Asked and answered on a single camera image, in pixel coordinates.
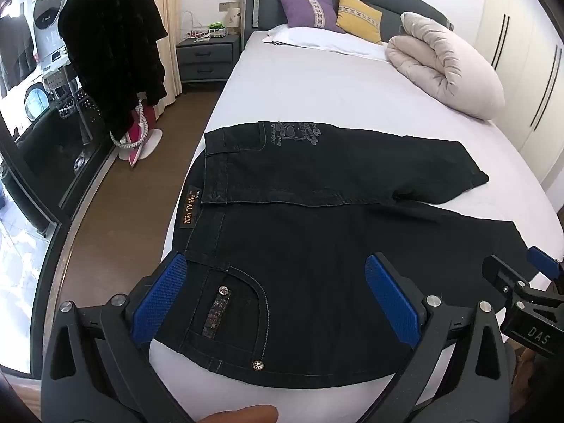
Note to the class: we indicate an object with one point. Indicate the yellow cushion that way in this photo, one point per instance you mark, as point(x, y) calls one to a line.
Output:
point(359, 19)

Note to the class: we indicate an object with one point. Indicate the cream wardrobe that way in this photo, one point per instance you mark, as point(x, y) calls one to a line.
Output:
point(522, 45)

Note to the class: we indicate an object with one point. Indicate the white wire basket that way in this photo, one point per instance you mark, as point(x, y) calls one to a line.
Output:
point(200, 32)

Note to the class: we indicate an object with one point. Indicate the beige curtain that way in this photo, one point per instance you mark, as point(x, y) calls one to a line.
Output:
point(170, 12)

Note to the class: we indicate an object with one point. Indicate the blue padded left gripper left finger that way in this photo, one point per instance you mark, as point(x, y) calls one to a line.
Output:
point(156, 298)

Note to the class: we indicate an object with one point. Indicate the grey bedside table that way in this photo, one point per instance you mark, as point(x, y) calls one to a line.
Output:
point(208, 61)

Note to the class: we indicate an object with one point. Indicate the pink and white steam iron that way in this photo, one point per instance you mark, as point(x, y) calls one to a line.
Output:
point(142, 139)

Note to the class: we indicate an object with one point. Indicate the purple cushion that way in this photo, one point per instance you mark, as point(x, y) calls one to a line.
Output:
point(319, 14)

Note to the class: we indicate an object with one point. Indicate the white paper bag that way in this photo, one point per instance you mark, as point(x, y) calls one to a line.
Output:
point(233, 21)

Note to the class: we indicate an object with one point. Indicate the rolled beige duvet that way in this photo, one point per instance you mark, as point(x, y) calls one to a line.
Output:
point(446, 67)

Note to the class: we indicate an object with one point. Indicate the black denim pants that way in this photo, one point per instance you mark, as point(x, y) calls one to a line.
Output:
point(276, 223)

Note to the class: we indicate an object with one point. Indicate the person's left thumb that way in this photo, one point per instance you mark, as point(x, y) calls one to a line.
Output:
point(253, 414)

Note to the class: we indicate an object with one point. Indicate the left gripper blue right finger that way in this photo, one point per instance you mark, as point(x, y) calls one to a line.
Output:
point(544, 263)

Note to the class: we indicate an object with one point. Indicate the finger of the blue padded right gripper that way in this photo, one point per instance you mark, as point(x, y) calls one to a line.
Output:
point(400, 300)

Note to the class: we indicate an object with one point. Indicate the white pillow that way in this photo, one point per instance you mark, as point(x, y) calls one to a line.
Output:
point(324, 40)

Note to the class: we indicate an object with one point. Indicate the black garment on rack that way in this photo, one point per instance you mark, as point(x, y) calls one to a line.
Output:
point(112, 45)

